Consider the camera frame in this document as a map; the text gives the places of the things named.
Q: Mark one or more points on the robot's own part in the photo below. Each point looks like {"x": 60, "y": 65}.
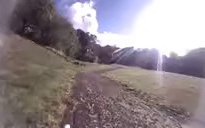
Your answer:
{"x": 67, "y": 126}

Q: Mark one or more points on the wood of dark trees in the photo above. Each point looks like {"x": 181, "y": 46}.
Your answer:
{"x": 40, "y": 23}

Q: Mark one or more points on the dark leaf-strewn path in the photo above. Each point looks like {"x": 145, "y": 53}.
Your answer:
{"x": 100, "y": 106}

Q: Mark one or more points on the row of trees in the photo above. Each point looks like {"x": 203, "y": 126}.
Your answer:
{"x": 190, "y": 63}

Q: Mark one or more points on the flat grass field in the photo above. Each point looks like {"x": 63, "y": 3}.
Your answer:
{"x": 163, "y": 85}

